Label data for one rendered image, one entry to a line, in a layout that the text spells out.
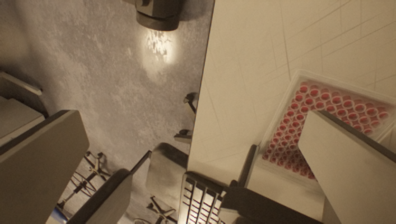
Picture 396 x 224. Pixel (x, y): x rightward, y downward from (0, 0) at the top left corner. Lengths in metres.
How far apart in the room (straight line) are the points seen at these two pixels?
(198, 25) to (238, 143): 0.85
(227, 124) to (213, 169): 0.09
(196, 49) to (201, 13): 0.18
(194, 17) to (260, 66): 0.87
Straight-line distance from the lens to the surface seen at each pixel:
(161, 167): 0.93
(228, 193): 0.20
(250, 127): 0.24
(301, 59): 0.19
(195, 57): 1.10
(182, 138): 1.32
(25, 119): 2.79
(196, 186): 0.33
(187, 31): 1.08
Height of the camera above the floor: 0.93
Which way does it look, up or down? 48 degrees down
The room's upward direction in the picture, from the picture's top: 142 degrees counter-clockwise
